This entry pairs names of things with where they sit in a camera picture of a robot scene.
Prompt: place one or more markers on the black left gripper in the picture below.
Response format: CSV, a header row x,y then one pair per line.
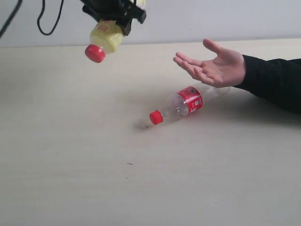
x,y
123,11

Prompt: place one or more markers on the yellow bottle red cap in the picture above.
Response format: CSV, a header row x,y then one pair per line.
x,y
105,38

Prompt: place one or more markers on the black sleeved forearm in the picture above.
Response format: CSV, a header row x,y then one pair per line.
x,y
277,81

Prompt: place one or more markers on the clear bottle red label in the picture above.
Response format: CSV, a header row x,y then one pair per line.
x,y
186,102

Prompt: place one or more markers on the open bare human hand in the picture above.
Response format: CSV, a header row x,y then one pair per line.
x,y
227,69

